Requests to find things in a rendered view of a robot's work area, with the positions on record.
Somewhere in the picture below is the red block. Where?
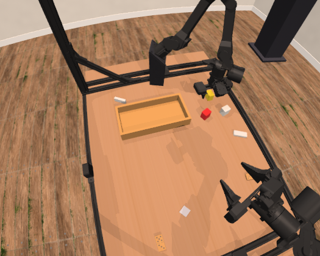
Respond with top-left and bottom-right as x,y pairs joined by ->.
201,108 -> 212,120

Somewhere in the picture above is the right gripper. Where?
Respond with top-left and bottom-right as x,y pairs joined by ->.
220,162 -> 285,224

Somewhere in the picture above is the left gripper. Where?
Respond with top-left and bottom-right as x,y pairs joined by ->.
193,72 -> 233,99

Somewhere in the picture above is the orange domino tile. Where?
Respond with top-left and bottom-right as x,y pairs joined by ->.
245,174 -> 253,180
155,234 -> 166,252

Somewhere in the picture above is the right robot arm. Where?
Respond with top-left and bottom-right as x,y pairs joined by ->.
254,177 -> 320,256

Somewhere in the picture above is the yellow block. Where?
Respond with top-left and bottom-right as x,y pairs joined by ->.
205,90 -> 214,101

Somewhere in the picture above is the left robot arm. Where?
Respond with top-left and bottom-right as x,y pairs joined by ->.
154,0 -> 245,97

